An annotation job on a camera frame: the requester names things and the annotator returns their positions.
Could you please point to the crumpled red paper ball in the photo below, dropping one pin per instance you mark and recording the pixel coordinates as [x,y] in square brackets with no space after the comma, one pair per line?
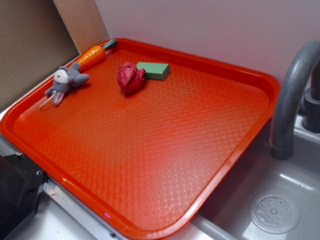
[130,78]

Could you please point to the orange plastic serving tray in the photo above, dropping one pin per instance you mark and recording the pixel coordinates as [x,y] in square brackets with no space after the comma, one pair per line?
[193,82]

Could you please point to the grey plastic toy sink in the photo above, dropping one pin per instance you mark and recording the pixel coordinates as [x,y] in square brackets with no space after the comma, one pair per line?
[148,171]

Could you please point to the green rectangular block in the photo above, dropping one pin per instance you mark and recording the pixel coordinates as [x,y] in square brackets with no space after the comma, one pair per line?
[154,71]

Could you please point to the brown cardboard panel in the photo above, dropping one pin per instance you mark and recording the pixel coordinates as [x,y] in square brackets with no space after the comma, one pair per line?
[34,42]

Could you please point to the orange toy carrot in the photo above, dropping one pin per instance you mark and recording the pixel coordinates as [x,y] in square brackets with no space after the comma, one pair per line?
[95,54]

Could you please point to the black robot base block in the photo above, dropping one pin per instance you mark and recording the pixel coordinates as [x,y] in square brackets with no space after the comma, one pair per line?
[21,185]

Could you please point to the grey curved sink faucet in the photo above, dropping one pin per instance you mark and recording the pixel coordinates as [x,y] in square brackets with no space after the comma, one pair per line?
[300,88]

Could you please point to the round sink drain strainer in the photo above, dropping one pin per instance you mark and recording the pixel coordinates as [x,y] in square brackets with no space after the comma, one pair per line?
[274,212]

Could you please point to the grey plush mouse toy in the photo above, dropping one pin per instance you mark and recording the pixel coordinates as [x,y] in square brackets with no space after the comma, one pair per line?
[65,79]

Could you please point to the light wooden board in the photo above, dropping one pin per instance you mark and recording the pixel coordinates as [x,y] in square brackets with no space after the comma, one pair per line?
[83,22]

